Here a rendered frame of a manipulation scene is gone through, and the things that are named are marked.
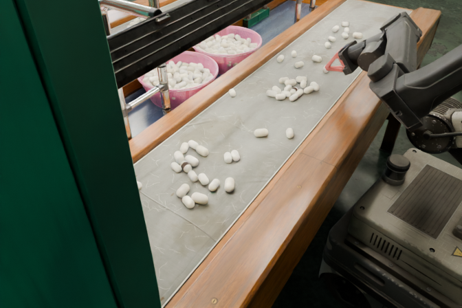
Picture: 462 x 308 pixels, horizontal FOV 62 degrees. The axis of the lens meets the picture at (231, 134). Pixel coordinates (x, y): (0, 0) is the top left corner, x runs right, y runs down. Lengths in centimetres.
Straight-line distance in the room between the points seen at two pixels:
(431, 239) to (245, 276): 68
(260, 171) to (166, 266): 32
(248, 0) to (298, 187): 44
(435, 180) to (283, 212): 74
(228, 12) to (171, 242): 49
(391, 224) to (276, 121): 45
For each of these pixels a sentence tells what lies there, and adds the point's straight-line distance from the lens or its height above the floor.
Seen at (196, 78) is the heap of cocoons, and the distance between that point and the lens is 129.
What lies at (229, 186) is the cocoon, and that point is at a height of 76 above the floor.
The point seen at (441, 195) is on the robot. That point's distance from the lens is 139.
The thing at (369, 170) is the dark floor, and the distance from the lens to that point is 213.
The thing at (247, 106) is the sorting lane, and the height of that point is 74.
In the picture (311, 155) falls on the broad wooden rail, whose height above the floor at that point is 76.
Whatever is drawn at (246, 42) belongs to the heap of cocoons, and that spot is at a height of 74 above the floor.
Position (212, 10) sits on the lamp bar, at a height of 108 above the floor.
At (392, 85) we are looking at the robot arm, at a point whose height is 106.
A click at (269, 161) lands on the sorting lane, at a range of 95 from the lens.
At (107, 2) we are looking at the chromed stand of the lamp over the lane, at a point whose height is 111.
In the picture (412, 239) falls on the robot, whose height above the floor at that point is 47.
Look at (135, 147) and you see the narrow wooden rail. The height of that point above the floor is 76.
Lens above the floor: 137
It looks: 38 degrees down
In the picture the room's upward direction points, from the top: straight up
